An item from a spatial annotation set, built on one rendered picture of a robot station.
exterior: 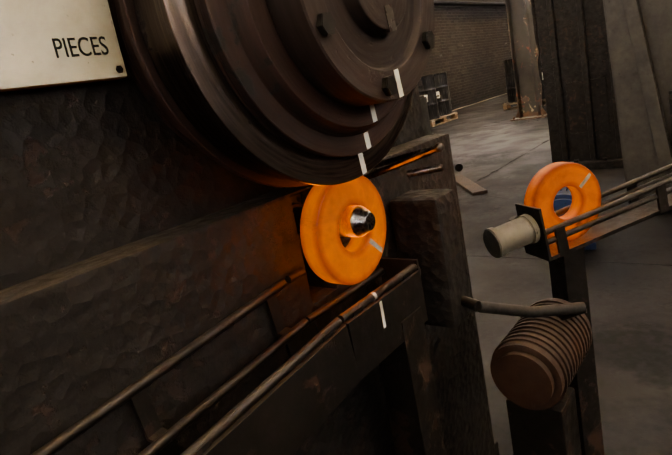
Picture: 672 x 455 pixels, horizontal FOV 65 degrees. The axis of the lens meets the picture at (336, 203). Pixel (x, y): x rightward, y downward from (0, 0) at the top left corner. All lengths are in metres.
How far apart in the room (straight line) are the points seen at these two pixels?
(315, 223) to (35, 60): 0.36
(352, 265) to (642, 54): 2.74
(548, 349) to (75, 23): 0.83
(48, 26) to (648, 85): 3.02
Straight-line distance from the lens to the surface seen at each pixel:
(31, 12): 0.64
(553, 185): 1.10
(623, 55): 3.38
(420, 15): 0.75
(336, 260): 0.71
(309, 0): 0.56
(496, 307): 0.96
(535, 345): 0.98
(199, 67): 0.56
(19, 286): 0.61
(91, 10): 0.67
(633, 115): 3.39
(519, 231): 1.06
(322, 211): 0.69
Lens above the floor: 1.00
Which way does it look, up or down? 11 degrees down
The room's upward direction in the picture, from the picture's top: 11 degrees counter-clockwise
